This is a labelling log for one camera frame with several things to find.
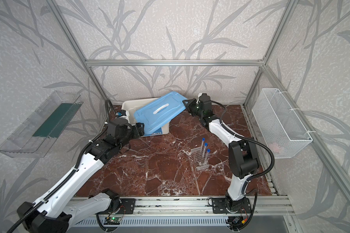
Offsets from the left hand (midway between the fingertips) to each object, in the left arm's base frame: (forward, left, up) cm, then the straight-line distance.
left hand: (140, 121), depth 75 cm
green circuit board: (-41, +12, -28) cm, 51 cm away
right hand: (+18, -22, +1) cm, 28 cm away
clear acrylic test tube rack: (-9, -32, -26) cm, 43 cm away
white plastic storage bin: (+25, +16, -16) cm, 34 cm away
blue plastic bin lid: (+11, -5, -8) cm, 14 cm away
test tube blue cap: (-4, -34, -13) cm, 36 cm away
